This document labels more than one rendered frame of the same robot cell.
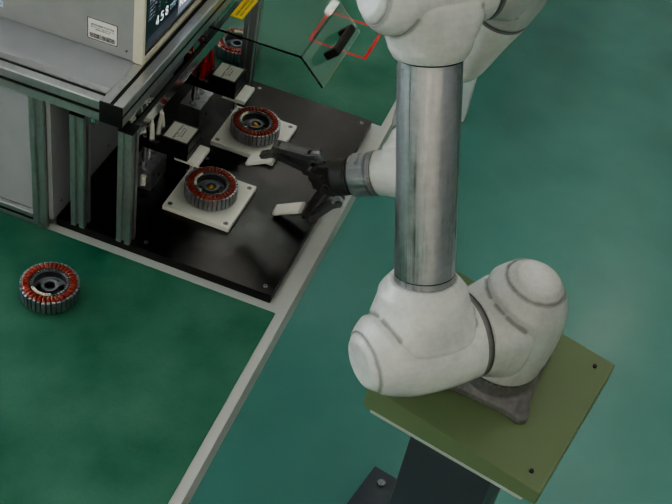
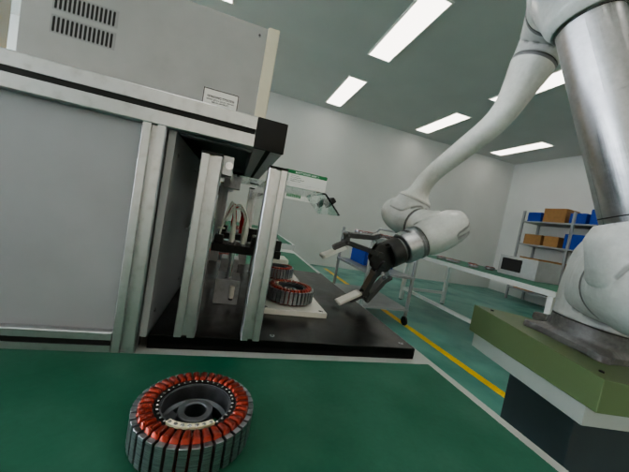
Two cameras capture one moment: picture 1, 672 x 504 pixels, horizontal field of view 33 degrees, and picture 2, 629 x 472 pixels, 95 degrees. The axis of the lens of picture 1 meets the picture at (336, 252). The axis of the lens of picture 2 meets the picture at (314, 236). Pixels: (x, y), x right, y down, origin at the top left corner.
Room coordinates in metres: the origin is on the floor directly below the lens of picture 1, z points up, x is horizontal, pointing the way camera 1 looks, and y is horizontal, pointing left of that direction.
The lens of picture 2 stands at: (1.17, 0.57, 0.98)
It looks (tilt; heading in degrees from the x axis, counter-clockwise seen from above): 3 degrees down; 332
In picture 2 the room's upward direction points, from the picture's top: 10 degrees clockwise
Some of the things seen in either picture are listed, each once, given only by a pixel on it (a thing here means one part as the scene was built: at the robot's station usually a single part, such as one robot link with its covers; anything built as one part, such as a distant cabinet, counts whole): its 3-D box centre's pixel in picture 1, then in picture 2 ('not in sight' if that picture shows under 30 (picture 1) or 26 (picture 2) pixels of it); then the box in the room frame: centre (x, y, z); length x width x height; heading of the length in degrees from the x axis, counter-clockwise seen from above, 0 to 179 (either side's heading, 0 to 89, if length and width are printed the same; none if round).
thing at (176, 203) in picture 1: (210, 197); (287, 302); (1.79, 0.28, 0.78); 0.15 x 0.15 x 0.01; 78
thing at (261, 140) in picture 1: (255, 126); (275, 270); (2.02, 0.23, 0.80); 0.11 x 0.11 x 0.04
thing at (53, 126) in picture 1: (129, 75); (191, 222); (1.96, 0.51, 0.92); 0.66 x 0.01 x 0.30; 168
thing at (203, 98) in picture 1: (196, 107); (228, 265); (2.05, 0.38, 0.80); 0.07 x 0.05 x 0.06; 168
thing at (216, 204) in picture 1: (211, 188); (289, 291); (1.79, 0.28, 0.80); 0.11 x 0.11 x 0.04
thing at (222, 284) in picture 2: (148, 167); (226, 287); (1.82, 0.42, 0.80); 0.07 x 0.05 x 0.06; 168
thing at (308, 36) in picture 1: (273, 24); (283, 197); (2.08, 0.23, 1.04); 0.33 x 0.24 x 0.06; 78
